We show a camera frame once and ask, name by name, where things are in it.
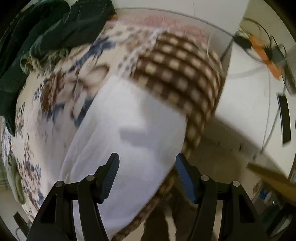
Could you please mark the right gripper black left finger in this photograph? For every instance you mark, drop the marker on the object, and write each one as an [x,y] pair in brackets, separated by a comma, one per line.
[55,218]

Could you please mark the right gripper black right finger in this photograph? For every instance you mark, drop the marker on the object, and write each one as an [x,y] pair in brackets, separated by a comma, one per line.
[239,221]

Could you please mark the white pants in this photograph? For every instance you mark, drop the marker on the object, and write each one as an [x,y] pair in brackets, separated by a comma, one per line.
[146,134]

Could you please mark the white bedside table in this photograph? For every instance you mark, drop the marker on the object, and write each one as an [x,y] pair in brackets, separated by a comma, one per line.
[255,115]

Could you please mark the orange power strip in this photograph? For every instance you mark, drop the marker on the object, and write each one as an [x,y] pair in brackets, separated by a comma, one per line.
[259,48]

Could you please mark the floral bed cover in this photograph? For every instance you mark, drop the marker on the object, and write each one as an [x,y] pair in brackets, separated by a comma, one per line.
[171,66]

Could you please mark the dark blue folded garment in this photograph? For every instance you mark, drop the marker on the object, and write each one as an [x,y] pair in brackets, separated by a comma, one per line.
[81,25]

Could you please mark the white headboard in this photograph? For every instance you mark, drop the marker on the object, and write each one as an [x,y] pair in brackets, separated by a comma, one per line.
[226,14]

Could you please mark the dark green fleece blanket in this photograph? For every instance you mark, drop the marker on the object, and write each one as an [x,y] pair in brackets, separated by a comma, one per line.
[16,41]

